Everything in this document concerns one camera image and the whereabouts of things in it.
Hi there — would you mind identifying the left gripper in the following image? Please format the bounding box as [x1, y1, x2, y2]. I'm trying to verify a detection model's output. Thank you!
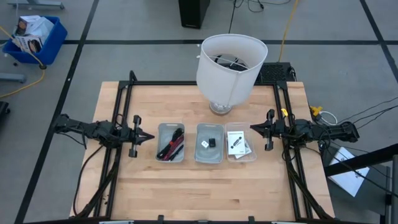
[123, 114, 155, 158]

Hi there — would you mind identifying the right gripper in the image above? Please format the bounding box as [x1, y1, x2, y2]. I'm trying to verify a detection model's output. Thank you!
[250, 109, 285, 152]

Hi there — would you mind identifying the white printed leaflet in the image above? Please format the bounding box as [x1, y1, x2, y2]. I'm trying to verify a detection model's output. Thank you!
[227, 130, 246, 156]
[234, 139, 252, 160]

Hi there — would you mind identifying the black cable bundle red strap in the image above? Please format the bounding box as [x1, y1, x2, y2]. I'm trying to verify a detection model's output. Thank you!
[156, 127, 184, 159]

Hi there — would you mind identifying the short black cable bundle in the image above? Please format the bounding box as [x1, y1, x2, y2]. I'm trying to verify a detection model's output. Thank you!
[169, 144, 185, 162]

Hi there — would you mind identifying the clear plastic bin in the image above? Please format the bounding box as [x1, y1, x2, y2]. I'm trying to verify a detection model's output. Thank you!
[224, 121, 258, 163]

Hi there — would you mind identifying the grey plastic bin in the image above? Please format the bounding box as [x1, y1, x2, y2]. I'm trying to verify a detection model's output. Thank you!
[194, 123, 225, 165]
[155, 122, 186, 164]

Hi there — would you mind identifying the black perforated box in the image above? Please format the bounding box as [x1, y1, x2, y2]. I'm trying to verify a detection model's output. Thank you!
[256, 62, 296, 84]

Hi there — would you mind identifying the white shade table lamp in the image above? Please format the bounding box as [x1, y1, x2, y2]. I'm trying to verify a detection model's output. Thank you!
[195, 33, 269, 116]

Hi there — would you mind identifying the white booklet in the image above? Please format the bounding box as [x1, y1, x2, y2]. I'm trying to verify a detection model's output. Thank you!
[328, 146, 371, 198]

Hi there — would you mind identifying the blue plastic tub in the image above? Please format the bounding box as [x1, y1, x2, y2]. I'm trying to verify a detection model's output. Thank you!
[2, 16, 68, 65]

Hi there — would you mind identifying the dark grey cart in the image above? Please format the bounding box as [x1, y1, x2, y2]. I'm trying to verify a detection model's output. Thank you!
[322, 142, 398, 224]

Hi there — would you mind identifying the black tower case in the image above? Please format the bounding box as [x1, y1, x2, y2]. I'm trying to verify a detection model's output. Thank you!
[178, 0, 211, 30]

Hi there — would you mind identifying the grey metal stand foot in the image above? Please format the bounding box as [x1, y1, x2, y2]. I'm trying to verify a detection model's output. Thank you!
[7, 0, 65, 10]
[0, 73, 26, 83]

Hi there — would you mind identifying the printed cardboard box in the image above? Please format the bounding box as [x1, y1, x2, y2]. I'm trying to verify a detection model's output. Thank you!
[15, 15, 41, 35]
[14, 34, 44, 54]

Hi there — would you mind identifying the black metal table frame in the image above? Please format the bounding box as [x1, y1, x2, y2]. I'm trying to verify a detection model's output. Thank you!
[73, 70, 335, 224]

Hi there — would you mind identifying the white coiled cable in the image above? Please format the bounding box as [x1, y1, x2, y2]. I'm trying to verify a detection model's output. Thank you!
[320, 111, 338, 126]

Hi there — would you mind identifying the yellow floor cable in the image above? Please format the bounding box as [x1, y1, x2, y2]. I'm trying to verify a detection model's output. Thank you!
[0, 26, 47, 98]
[278, 0, 301, 62]

